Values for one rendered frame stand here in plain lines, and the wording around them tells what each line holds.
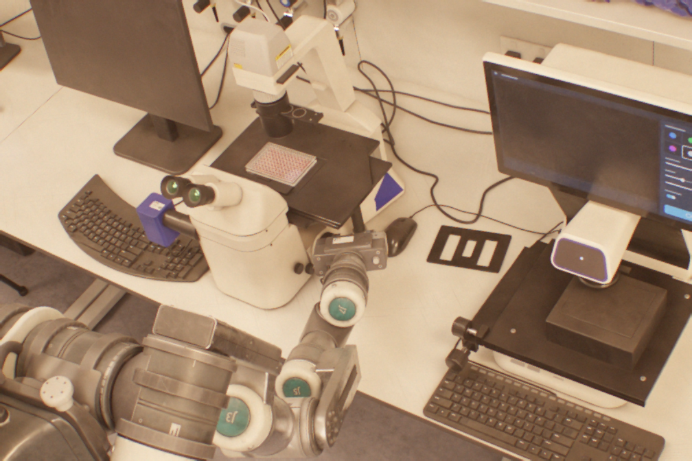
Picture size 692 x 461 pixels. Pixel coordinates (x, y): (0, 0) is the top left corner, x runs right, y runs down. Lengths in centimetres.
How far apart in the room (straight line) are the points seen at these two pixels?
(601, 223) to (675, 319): 26
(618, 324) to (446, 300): 43
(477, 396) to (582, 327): 25
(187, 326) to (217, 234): 86
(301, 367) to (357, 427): 118
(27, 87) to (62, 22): 59
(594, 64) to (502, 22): 61
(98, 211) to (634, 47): 130
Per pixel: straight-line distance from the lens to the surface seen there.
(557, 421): 200
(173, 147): 275
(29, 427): 134
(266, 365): 150
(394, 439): 294
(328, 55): 227
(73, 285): 365
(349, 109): 238
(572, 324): 195
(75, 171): 282
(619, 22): 203
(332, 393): 173
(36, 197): 280
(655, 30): 201
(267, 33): 208
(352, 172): 223
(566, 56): 193
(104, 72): 264
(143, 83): 255
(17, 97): 320
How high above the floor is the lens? 242
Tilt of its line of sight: 45 degrees down
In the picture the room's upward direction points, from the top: 13 degrees counter-clockwise
